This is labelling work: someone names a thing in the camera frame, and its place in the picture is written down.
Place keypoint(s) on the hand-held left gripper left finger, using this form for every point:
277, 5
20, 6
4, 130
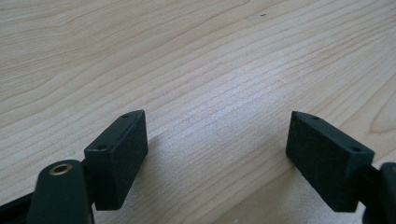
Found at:
116, 161

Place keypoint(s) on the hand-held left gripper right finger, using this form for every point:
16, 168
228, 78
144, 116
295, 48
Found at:
323, 161

